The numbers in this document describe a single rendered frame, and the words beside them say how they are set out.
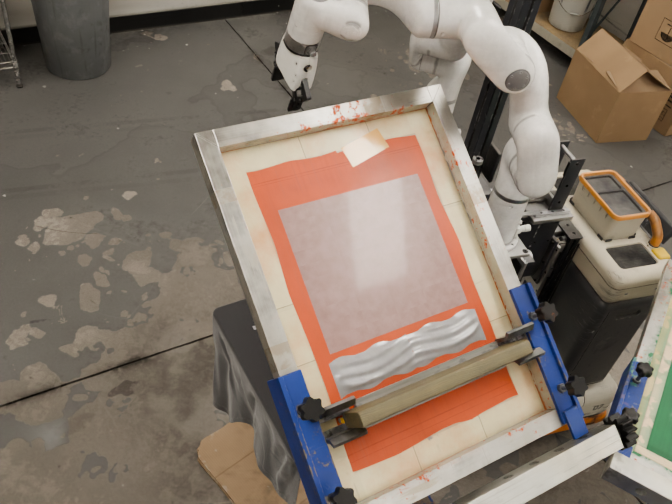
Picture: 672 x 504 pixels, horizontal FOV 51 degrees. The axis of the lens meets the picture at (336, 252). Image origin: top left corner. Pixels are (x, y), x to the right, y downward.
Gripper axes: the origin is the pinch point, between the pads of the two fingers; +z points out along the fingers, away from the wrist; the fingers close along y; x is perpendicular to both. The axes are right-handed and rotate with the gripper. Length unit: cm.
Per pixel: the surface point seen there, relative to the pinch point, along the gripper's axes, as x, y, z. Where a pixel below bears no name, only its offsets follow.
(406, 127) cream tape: -18.8, -20.7, -6.8
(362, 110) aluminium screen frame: -7.5, -17.1, -11.4
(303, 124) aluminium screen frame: 6.7, -17.5, -11.3
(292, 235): 15.8, -36.5, -2.6
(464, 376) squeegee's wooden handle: -3, -75, -3
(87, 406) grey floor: 50, -8, 153
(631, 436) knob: -37, -99, 5
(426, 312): -7, -59, 3
